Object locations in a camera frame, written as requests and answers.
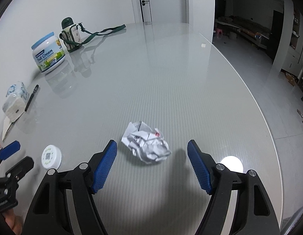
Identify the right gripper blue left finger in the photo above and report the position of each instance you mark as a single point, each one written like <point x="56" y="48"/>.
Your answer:
<point x="49" y="213"/>

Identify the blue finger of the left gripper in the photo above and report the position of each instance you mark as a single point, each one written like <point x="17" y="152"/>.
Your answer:
<point x="20" y="169"/>
<point x="9" y="150"/>

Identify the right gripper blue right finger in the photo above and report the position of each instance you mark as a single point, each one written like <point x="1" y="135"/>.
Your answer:
<point x="254" y="213"/>

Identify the person left hand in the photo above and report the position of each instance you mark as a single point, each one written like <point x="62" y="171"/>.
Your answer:
<point x="13" y="222"/>

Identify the white paper booklet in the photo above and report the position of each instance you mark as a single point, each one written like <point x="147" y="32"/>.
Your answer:
<point x="7" y="124"/>

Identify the white round small container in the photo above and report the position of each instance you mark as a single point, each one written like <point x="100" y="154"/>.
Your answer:
<point x="51" y="157"/>

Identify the tissue pack in plastic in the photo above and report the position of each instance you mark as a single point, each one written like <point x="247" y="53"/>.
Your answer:
<point x="16" y="101"/>

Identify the black pen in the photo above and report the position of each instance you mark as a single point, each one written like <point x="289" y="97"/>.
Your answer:
<point x="31" y="97"/>

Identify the full cream milk powder jar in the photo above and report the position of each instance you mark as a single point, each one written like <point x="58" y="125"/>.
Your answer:
<point x="48" y="53"/>

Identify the crumpled white paper ball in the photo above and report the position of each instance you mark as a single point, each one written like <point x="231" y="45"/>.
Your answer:
<point x="145" y="143"/>

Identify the green white water bottle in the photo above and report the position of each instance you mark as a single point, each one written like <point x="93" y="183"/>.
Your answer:
<point x="70" y="35"/>

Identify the small pink stool far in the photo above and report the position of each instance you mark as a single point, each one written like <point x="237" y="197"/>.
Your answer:
<point x="218" y="32"/>

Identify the white door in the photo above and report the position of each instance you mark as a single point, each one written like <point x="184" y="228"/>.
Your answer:
<point x="163" y="11"/>

